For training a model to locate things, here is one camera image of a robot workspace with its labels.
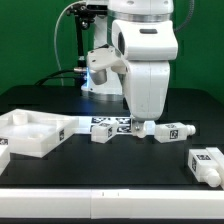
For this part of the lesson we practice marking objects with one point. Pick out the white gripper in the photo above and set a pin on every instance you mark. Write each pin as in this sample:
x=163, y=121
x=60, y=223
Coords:
x=145, y=88

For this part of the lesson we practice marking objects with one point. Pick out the white square tabletop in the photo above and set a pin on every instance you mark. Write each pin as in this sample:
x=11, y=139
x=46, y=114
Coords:
x=35, y=133

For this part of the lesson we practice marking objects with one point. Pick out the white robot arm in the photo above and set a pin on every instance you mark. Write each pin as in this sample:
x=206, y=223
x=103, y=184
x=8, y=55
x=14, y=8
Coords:
x=134, y=42

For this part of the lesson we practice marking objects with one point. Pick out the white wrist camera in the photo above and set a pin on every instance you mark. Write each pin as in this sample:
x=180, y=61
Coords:
x=101, y=59

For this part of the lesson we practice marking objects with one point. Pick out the white obstacle fence rail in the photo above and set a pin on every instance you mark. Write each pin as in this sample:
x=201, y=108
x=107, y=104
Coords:
x=104, y=184

